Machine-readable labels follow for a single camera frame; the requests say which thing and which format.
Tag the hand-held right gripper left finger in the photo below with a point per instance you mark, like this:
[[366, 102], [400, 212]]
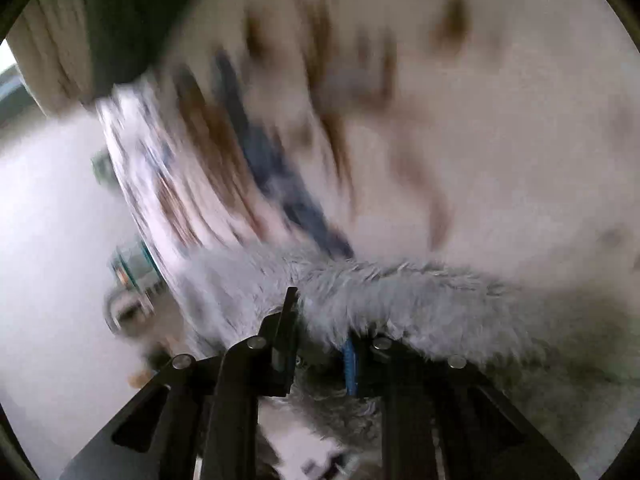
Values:
[[282, 360]]

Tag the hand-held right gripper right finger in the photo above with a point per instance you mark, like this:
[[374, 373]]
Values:
[[351, 367]]

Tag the grey fluffy blanket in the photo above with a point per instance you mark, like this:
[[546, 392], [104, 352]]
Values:
[[400, 300]]

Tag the floral bed sheet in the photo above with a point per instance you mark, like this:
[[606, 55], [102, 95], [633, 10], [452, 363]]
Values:
[[500, 135]]

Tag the grey-green curtain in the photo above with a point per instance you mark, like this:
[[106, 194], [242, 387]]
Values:
[[125, 25]]

